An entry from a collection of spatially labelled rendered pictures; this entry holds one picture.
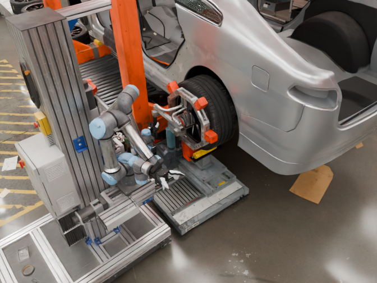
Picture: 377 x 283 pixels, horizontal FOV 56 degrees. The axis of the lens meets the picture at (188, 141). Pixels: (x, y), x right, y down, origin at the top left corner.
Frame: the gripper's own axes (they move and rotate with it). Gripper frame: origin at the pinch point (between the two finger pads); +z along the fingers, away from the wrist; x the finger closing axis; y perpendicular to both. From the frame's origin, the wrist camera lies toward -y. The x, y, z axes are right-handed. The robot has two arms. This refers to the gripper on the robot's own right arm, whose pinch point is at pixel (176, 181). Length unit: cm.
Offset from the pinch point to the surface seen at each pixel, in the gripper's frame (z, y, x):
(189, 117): -48, 10, -80
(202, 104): -41, -1, -87
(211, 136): -29, 24, -86
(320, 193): 52, 100, -174
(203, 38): -57, -46, -107
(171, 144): -74, 54, -92
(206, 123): -37, 15, -88
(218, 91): -40, -5, -110
